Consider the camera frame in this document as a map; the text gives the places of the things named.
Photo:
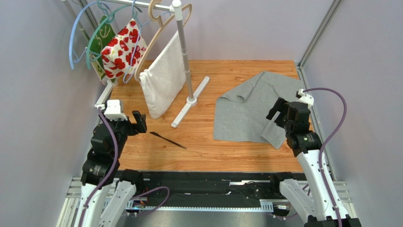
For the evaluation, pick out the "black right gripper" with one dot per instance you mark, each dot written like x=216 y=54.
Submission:
x=285 y=112

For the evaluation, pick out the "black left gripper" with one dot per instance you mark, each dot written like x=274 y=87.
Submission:
x=140 y=126

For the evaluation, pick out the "grey cloth napkin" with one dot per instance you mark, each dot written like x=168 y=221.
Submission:
x=240 y=113

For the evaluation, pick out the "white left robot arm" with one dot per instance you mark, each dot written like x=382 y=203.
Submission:
x=102 y=199

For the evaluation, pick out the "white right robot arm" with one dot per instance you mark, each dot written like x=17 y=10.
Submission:
x=323 y=207

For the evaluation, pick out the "white towel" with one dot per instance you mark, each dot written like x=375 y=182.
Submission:
x=164 y=78

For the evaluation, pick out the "red floral white cloth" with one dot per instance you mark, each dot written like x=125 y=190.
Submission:
x=115 y=54

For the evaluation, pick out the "teal hanger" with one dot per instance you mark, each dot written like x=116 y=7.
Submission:
x=108 y=17

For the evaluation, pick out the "green patterned cloth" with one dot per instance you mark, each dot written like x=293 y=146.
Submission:
x=103 y=36

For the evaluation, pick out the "beige wooden hanger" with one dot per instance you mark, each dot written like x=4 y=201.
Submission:
x=181 y=15

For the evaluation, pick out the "white clothes rack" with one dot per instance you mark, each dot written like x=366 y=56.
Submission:
x=110 y=84

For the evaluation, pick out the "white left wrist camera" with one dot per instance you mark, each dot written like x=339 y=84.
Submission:
x=114 y=110

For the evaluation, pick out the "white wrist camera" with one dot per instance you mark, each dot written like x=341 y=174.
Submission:
x=114 y=110
x=304 y=97

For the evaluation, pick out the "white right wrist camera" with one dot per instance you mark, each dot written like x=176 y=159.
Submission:
x=304 y=97

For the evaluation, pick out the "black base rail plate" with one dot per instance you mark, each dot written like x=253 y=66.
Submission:
x=209 y=189

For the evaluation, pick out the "blue wire hanger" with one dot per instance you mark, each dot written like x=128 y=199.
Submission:
x=136 y=44

